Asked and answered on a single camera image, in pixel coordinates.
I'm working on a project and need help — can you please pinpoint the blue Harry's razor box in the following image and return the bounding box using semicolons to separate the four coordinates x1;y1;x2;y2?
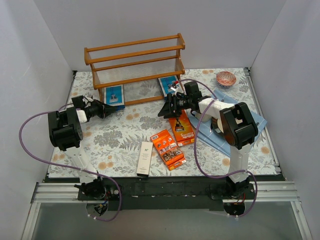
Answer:
103;84;125;110
158;75;178;98

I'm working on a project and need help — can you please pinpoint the orange razor pack with pictures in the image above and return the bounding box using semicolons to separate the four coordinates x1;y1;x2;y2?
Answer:
150;129;187;171

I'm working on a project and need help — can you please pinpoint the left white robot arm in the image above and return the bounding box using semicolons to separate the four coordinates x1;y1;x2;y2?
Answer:
47;95;118;200

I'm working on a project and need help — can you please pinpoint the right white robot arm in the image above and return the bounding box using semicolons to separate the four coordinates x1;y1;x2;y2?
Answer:
158;79;259;199

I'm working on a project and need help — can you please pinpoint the wooden three-tier shelf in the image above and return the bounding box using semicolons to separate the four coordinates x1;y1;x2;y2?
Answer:
84;33;186;100

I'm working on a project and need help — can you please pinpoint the white enamel mug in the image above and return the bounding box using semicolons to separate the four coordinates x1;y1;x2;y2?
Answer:
191;111;213;123

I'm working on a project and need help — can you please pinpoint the orange Gillette Fusion5 box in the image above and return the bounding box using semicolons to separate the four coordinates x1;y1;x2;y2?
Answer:
168;110;195;147

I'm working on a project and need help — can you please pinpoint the black rimmed plate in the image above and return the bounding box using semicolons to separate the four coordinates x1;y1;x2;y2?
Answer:
211;117;224;136

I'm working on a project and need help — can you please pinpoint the red patterned bowl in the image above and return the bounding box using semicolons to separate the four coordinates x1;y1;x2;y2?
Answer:
216;71;237;89

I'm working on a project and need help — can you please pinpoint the tall beige slim box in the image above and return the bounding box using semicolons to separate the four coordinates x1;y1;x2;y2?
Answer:
136;141;153;177

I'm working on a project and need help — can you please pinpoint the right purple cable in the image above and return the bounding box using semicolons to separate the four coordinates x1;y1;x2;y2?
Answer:
178;79;258;218

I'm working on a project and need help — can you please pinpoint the purple cable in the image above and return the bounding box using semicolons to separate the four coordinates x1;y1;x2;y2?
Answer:
19;104;123;222
178;79;258;218

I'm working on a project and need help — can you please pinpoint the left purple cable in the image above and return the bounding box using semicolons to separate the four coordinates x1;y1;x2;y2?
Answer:
19;104;123;222

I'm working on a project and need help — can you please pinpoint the aluminium rail frame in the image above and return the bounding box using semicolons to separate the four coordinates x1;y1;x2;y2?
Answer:
21;66;313;240

